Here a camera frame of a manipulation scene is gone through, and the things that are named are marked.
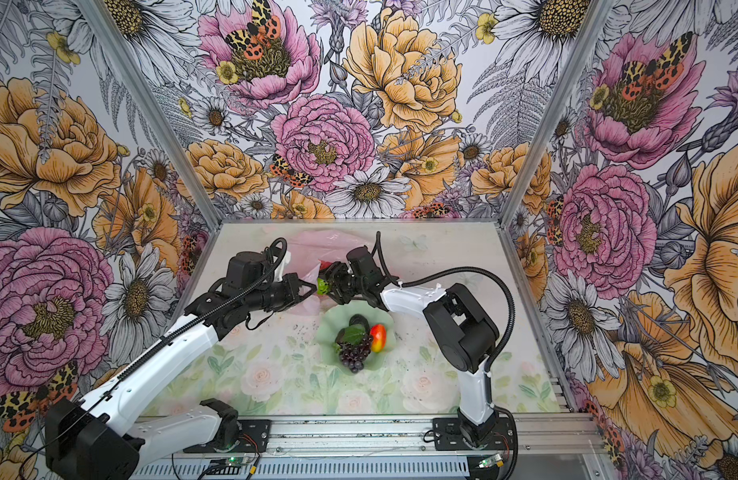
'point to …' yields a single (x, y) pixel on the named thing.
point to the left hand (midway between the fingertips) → (315, 297)
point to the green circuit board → (494, 460)
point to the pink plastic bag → (307, 250)
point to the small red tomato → (378, 335)
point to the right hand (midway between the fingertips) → (318, 288)
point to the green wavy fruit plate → (333, 318)
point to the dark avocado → (358, 319)
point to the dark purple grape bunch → (354, 355)
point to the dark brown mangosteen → (351, 334)
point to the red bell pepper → (324, 265)
